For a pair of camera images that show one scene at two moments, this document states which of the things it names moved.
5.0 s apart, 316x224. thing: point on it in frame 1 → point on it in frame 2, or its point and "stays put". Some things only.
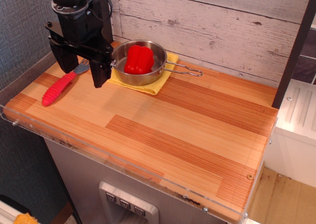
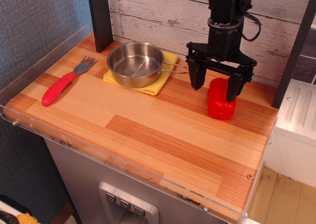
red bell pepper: [139, 60] → [218, 106]
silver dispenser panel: [119, 206] stays put
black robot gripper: [89, 34] → [222, 54]
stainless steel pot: [161, 63] stays put
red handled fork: [60, 84] stays put
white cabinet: [292, 147] stays put
